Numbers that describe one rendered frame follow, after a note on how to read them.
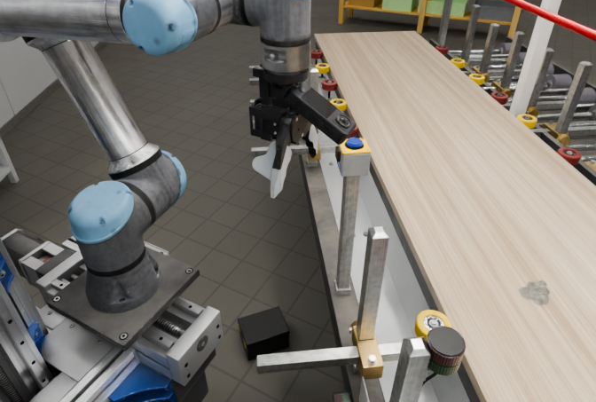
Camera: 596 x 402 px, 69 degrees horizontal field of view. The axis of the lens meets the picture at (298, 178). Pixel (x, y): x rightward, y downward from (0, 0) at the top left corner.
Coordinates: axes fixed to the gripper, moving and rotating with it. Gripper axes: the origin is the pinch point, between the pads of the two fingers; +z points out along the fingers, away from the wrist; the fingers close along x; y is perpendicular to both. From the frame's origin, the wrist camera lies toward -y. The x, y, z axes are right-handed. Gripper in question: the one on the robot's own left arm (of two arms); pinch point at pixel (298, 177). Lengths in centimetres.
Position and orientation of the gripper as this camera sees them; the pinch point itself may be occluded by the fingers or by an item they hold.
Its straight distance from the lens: 77.8
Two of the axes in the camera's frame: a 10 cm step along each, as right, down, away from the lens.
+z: 0.0, 8.3, 5.6
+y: -8.8, -2.6, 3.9
